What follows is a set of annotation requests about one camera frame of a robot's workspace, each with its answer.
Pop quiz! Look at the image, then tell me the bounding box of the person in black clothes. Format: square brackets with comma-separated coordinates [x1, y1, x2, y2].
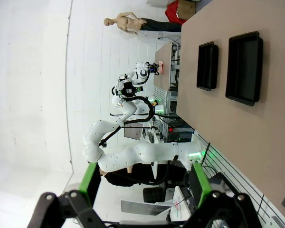
[104, 163, 190, 189]

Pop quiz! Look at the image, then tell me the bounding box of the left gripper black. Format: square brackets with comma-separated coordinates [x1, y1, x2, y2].
[113, 80, 144, 97]

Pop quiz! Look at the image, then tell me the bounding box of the black office chair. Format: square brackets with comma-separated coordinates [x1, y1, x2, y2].
[142, 182, 168, 204]

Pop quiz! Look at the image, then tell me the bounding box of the brown cardboard box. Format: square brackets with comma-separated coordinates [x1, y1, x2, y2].
[177, 0, 197, 19]

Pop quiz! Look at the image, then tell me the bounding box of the white office desk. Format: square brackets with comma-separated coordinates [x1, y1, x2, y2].
[171, 185, 195, 228]

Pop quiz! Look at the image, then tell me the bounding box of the white slotted frame panel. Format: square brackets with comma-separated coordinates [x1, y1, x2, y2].
[154, 85, 179, 143]
[195, 133, 285, 228]

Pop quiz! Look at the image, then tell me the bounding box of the red fabric bundle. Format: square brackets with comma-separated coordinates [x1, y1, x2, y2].
[165, 0, 188, 25]

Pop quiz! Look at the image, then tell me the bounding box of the black plastic ESD tray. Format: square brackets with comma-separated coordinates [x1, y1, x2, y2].
[225, 30, 264, 107]
[196, 41, 219, 92]

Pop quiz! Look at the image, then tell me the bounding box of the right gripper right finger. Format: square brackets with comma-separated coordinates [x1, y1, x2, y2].
[180, 162, 264, 228]

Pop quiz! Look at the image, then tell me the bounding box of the black robot controller box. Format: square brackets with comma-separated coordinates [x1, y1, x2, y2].
[167, 125, 195, 143]

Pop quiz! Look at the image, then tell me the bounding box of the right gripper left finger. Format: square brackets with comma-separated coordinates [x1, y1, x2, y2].
[26, 162, 105, 228]

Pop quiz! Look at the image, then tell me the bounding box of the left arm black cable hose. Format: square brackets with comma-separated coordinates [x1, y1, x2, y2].
[98, 95, 155, 148]

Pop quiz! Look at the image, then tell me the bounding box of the brown topped neighbour table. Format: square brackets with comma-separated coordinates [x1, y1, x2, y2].
[153, 41, 181, 92]

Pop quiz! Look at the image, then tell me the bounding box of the beige mannequin with black trousers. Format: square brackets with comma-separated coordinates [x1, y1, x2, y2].
[104, 11, 182, 36]

